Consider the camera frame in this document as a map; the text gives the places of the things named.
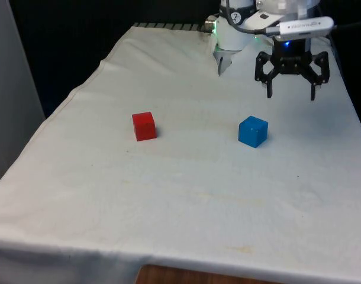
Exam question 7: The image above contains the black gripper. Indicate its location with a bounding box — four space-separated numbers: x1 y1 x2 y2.
254 35 330 101

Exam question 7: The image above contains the blue cube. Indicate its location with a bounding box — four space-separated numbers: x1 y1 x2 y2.
238 115 269 149

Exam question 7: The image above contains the red cube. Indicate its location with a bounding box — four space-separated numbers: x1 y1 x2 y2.
131 111 157 142

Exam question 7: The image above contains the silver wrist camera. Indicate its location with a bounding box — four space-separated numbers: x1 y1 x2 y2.
267 16 335 41

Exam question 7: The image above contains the grey cable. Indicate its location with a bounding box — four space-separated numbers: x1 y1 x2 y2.
218 8 270 34

